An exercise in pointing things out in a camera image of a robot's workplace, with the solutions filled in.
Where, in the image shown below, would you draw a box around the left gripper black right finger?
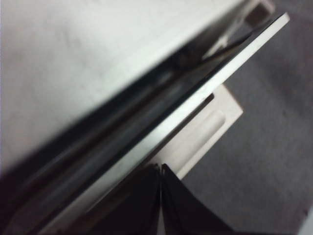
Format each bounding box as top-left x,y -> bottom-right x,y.
160,163 -> 248,235

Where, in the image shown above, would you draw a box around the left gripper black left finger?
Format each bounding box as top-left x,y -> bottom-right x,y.
83,164 -> 162,235

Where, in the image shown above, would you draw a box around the cream Toshiba toaster oven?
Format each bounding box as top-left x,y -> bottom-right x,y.
0,0 -> 276,177

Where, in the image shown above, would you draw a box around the glass oven door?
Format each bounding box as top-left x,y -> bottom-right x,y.
0,13 -> 291,235

